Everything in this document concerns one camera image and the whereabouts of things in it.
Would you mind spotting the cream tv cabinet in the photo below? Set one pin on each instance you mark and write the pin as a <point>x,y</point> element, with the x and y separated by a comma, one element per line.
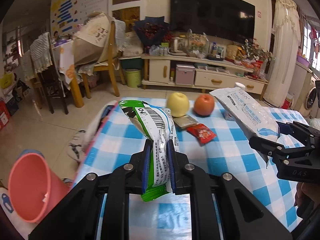
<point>161,70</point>

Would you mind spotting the silver foil packet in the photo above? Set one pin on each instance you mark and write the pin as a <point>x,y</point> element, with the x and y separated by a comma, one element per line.
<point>185,121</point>

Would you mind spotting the beige canvas tote bag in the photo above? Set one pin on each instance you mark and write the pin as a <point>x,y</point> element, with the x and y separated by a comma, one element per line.
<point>89,42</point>

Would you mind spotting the small red candy wrapper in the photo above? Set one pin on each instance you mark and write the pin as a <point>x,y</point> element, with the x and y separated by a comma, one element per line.
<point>202,133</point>

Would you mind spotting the pink storage box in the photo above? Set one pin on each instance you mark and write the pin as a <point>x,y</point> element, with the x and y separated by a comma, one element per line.
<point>185,74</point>

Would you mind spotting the black flat television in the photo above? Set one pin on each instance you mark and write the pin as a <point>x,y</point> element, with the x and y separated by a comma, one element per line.
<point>229,19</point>

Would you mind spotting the person's right hand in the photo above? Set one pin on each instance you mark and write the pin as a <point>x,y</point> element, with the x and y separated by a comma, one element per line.
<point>306,198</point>

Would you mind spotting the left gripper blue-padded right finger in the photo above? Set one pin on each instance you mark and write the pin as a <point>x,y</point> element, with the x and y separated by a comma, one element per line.
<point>221,207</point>

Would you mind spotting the red gift boxes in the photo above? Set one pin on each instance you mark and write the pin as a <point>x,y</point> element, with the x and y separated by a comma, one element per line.
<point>4,115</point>

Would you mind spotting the large white blue pouch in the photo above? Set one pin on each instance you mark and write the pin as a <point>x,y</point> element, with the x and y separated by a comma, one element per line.
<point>250,116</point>

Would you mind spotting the pink plastic trash bin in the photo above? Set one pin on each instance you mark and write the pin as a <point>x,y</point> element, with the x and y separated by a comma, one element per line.
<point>34,189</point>

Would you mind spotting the wooden chair with bag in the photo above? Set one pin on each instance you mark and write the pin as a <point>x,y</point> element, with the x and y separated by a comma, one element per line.
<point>109,59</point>

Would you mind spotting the left yellow apple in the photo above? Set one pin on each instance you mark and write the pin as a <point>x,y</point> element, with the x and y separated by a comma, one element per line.
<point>178,103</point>

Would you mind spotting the dark wooden chair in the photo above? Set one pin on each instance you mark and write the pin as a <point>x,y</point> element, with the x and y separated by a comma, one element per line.
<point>45,70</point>

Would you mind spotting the green waste bin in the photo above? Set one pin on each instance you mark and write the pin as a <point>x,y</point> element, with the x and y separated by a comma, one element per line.
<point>133,78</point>

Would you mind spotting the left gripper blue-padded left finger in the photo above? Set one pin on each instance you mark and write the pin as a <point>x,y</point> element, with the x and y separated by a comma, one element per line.
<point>97,206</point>

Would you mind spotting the white lace curtain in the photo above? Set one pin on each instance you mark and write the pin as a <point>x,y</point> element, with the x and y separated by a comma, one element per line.
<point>287,39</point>

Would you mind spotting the red apple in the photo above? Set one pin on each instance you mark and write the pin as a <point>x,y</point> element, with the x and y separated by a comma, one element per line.
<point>204,105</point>

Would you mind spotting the white washing machine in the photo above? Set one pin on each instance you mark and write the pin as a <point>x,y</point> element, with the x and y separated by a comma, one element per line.
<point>309,98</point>

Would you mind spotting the green white snack wrapper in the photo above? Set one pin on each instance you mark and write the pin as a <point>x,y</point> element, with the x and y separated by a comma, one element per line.
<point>156,124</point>

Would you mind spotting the white yogurt drink bottle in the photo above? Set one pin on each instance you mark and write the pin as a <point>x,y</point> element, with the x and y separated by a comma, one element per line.
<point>240,85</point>

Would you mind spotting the dark blue flower bouquet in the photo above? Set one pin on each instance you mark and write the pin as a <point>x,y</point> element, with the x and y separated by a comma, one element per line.
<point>151,30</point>

